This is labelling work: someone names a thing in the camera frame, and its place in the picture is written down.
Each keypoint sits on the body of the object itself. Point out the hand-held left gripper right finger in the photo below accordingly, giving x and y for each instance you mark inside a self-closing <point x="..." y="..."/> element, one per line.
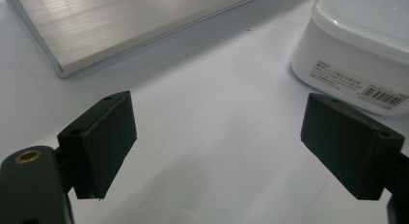
<point x="347" y="143"/>

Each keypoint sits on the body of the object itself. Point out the white square lidded container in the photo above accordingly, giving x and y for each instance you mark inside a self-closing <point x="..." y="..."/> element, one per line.
<point x="350" y="50"/>

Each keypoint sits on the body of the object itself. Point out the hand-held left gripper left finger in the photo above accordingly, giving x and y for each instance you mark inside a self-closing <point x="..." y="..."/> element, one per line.
<point x="96" y="146"/>

